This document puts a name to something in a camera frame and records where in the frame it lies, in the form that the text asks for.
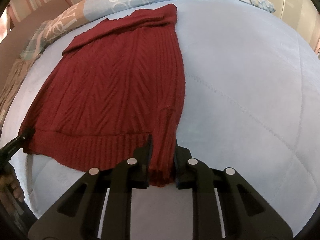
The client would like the red knitted sweater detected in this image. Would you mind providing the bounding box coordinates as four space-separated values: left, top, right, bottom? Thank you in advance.
20 4 185 187

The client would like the person's left hand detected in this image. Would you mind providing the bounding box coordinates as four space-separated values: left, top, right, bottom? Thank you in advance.
1 174 24 213

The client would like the brown pillow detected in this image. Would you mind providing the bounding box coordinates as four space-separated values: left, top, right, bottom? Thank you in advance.
1 57 37 128

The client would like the pink bed headboard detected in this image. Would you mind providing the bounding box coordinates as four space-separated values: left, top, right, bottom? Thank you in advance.
0 0 70 88

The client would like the light blue bed sheet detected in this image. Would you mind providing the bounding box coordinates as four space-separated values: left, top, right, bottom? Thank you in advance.
1 0 319 239

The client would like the patterned blue white quilt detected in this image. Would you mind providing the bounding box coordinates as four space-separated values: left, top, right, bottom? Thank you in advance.
20 0 275 60

